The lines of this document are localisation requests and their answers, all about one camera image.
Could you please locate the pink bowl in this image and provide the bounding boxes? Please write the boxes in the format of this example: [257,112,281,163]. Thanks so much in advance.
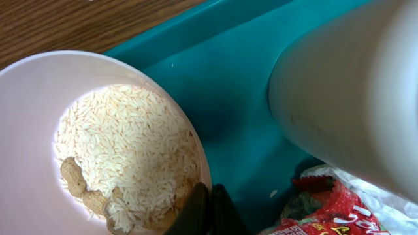
[0,50,213,235]

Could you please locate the red snack wrapper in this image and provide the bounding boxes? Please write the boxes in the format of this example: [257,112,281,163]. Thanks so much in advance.
[260,176,390,235]

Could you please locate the teal serving tray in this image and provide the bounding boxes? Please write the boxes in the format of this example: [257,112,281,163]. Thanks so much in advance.
[107,0,363,233]

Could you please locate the pile of rice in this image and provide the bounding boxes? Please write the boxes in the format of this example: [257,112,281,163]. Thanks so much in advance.
[54,84,201,234]

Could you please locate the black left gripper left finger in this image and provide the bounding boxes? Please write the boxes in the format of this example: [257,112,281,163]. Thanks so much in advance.
[164,182,209,235]

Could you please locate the white cup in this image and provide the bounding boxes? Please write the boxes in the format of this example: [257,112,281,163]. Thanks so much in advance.
[268,0,417,202]

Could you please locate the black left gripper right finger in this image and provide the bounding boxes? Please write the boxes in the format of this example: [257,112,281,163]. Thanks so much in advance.
[210,184,250,235]

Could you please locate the white napkin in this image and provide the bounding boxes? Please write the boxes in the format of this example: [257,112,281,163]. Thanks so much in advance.
[300,164,417,235]

